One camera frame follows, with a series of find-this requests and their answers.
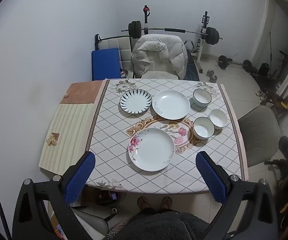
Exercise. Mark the small white bowl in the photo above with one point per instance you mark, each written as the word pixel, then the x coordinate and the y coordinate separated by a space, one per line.
pixel 218 118
pixel 203 128

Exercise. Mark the checked floral tablecloth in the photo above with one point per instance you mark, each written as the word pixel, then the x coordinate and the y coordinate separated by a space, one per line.
pixel 109 142

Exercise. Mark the person's right foot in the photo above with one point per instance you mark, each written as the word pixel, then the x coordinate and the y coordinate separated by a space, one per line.
pixel 166 203

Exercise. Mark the white slipper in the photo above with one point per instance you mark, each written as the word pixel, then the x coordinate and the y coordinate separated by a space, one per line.
pixel 259 93
pixel 263 95

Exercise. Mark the beige quilted chair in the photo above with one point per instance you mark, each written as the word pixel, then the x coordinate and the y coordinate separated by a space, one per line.
pixel 114 42

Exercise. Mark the person's left foot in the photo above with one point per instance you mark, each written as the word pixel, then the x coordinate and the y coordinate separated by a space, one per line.
pixel 143 203

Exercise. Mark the barbell with black plates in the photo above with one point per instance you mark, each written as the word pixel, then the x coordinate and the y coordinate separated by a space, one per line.
pixel 159 30

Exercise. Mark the person's foot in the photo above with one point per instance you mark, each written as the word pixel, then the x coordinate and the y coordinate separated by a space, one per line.
pixel 143 203
pixel 166 203

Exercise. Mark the white puffer jacket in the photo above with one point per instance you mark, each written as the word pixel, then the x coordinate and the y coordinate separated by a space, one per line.
pixel 171 52

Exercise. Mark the plain white deep plate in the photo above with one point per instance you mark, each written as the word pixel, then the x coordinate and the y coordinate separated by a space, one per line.
pixel 171 104

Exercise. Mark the black exercise machine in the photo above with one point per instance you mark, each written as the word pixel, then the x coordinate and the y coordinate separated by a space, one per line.
pixel 271 77

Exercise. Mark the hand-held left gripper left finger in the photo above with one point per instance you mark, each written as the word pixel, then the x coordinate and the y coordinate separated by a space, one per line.
pixel 80 177

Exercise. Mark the short black barbell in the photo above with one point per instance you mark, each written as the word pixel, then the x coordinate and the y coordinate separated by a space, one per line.
pixel 234 65

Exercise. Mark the pink floral white plate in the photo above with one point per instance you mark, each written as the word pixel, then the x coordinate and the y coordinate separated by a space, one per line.
pixel 151 149

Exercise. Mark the dark-rimmed white bowl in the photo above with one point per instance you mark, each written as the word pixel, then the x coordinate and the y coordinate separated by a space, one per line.
pixel 202 97

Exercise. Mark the person's dark fleece clothing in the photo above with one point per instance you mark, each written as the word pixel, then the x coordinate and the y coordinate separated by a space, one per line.
pixel 159 226

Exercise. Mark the grey seat chair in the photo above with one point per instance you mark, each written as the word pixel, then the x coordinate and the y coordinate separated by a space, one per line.
pixel 256 135

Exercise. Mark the blue striped plate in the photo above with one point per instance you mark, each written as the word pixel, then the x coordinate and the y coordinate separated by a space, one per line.
pixel 136 101

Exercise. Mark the metal dumbbell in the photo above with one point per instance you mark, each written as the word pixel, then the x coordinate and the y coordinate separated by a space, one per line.
pixel 209 73
pixel 213 78

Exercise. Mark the blue foam pad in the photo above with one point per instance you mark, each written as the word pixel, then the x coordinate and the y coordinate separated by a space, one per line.
pixel 105 63

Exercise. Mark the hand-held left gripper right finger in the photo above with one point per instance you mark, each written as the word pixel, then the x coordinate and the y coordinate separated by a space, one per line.
pixel 210 177

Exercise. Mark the grey stool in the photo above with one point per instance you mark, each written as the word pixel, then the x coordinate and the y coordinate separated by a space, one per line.
pixel 94 223

